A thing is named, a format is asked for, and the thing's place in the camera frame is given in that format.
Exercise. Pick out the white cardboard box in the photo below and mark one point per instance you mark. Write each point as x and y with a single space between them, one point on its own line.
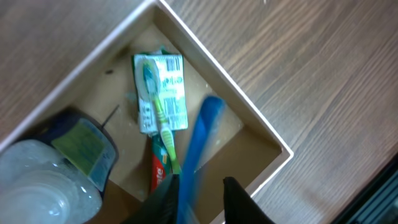
246 147

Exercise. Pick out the green white toothbrush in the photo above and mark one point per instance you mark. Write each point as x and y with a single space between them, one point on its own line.
150 74

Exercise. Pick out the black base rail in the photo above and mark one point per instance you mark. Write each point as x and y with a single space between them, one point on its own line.
377 202

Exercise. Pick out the green white soap box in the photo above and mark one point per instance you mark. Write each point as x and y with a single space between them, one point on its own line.
172 91

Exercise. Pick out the Colgate toothpaste tube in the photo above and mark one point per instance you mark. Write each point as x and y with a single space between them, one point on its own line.
161 164

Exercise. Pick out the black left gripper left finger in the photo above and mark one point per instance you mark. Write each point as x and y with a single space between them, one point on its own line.
161 205

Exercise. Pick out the clear pump bottle dark liquid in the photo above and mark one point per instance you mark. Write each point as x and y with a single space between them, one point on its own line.
58 171

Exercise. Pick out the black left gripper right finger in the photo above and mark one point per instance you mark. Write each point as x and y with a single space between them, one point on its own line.
239 207

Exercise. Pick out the blue disposable razor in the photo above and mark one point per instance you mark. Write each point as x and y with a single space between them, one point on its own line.
208 116

